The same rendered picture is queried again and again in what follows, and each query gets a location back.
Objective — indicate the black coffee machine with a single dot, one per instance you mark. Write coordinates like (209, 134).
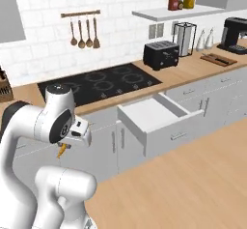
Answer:
(234, 34)

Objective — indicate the narrow grey cupboard door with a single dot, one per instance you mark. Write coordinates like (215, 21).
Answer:
(131, 157)

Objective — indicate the white shaker bottle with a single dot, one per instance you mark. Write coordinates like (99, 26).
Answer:
(200, 42)
(209, 40)

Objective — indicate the small orange yellow object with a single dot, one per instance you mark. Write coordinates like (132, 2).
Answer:
(61, 151)

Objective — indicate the yellow jar with green lid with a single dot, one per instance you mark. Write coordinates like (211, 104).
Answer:
(189, 1)

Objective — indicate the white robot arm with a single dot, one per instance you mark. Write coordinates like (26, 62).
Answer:
(19, 149)

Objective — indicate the wooden hanging ladle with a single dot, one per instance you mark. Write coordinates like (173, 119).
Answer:
(81, 43)

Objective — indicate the black toaster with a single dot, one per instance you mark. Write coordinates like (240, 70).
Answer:
(160, 56)

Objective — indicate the wide grey cupboard door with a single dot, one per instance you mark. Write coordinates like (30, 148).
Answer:
(99, 162)

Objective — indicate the grey wall outlet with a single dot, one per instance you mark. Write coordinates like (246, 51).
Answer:
(152, 31)
(160, 29)

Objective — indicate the wooden hanging spatula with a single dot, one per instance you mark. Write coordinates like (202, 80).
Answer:
(96, 42)

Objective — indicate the small dark jar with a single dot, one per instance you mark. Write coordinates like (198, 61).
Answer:
(180, 4)

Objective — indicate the small wooden hanging spoon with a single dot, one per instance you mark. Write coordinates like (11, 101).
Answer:
(73, 41)

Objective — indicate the wooden cutting board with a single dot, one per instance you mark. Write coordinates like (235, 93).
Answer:
(209, 59)

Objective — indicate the white paper towel roll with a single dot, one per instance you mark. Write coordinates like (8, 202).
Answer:
(186, 41)

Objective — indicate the wooden knife block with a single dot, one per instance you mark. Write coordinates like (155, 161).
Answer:
(5, 91)

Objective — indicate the black hob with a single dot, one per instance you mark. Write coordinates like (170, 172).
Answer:
(103, 81)

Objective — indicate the grey drawer front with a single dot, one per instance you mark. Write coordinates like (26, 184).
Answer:
(185, 89)
(228, 76)
(103, 117)

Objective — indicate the white wall shelf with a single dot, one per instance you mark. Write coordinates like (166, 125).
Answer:
(177, 13)

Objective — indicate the red jar with black lid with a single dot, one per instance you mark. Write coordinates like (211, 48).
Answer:
(173, 2)

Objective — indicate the open white drawer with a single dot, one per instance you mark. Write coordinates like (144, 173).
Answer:
(151, 117)

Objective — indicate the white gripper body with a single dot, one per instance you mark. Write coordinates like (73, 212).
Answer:
(82, 140)

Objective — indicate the wooden utensil rail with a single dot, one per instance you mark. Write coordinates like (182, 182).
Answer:
(80, 13)

